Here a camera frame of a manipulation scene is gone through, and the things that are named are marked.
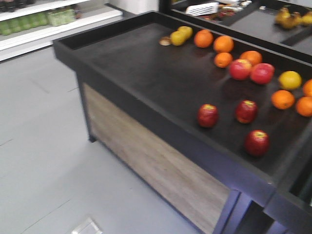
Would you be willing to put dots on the dark red apple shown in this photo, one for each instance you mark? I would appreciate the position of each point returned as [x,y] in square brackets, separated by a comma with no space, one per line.
[246,111]
[207,115]
[256,143]

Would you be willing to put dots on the black wooden display table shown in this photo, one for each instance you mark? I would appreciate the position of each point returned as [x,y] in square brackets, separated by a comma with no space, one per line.
[140,99]

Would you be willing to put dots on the yellow green apple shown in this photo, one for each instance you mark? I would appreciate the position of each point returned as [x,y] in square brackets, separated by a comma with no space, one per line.
[177,38]
[188,31]

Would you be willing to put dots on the small orange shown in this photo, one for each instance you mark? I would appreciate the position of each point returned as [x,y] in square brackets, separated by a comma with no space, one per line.
[222,60]
[304,106]
[282,99]

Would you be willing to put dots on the pointed orange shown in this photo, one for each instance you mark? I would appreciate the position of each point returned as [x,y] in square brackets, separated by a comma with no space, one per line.
[203,38]

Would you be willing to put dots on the light red apple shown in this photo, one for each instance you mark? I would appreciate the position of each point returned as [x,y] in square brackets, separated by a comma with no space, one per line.
[240,69]

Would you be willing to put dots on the white perforated grater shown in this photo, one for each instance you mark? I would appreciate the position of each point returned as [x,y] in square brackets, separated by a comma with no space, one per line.
[202,9]

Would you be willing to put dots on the pink red apple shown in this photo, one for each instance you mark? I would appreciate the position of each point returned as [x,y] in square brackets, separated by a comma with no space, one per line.
[262,73]

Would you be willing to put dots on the metal floor plate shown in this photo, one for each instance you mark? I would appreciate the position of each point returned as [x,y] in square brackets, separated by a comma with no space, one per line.
[88,226]

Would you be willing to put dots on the yellow citrus fruit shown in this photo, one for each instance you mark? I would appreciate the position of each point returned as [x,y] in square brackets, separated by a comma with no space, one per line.
[290,80]

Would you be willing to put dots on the green drink bottle row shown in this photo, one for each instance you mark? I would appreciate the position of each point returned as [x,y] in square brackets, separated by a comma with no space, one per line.
[54,17]

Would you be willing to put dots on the large orange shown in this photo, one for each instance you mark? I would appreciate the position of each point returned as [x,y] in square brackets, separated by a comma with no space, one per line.
[307,88]

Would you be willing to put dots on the white store shelf unit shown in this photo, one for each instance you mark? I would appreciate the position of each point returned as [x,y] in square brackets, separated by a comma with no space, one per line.
[94,13]

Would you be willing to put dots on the black rear display shelf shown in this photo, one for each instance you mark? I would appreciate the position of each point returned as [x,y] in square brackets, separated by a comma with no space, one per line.
[255,23]

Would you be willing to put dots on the brown yellow pear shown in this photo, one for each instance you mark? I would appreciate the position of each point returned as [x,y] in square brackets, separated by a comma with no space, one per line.
[282,15]

